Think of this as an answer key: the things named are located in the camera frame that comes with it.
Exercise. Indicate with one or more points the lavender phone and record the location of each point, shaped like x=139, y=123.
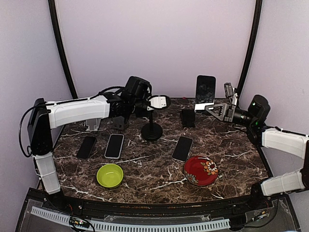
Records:
x=114, y=146

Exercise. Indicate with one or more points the black frame post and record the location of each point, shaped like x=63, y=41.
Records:
x=61, y=49
x=251, y=45

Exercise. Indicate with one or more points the black folding phone stand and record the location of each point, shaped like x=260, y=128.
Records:
x=188, y=118

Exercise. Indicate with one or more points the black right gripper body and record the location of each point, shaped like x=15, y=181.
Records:
x=230, y=116

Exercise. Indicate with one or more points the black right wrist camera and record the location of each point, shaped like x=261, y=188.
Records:
x=258, y=109

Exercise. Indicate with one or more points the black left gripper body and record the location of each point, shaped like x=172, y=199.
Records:
x=139, y=107

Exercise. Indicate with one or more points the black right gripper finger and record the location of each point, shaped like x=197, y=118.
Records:
x=215, y=106
x=218, y=114

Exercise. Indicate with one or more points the white folding phone stand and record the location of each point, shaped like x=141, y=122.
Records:
x=92, y=124

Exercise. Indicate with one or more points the black right frame post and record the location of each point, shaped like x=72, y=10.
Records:
x=251, y=45

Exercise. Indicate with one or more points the black phone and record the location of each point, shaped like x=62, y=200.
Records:
x=205, y=92

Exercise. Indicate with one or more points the black left frame post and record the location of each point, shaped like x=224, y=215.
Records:
x=61, y=49

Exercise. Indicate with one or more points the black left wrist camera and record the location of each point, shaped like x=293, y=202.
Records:
x=138, y=87

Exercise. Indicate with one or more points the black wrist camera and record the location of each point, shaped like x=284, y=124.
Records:
x=258, y=109
x=138, y=87

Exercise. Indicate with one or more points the black front rail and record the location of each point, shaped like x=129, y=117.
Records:
x=122, y=204

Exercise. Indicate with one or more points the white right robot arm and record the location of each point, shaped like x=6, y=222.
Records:
x=274, y=141

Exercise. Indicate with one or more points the white slotted cable duct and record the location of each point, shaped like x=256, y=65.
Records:
x=127, y=226

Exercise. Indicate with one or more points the lime green bowl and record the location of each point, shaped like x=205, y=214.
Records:
x=110, y=175

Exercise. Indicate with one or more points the red floral plate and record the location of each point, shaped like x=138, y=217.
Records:
x=200, y=170

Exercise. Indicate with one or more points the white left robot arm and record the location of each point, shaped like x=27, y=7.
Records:
x=48, y=115

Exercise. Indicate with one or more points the phone in clear case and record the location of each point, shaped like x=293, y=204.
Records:
x=182, y=149

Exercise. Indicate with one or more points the black pole phone stand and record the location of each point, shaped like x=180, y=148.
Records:
x=151, y=131

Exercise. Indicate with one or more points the purple phone dark screen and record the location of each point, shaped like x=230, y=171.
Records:
x=86, y=148

